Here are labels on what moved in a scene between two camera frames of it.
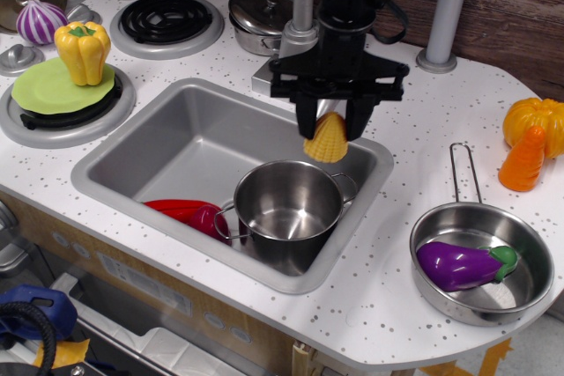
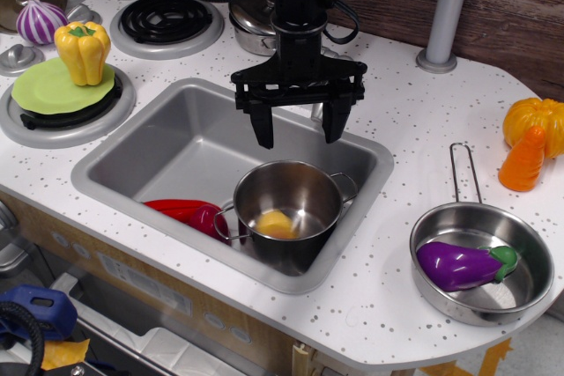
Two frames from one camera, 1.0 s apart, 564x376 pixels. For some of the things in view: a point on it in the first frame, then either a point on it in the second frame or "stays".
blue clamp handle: [55, 305] stays
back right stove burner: [166, 25] stays
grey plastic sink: [137, 140] stays
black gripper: [338, 66] to [300, 72]
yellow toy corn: [330, 141] to [277, 224]
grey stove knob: [18, 58] stays
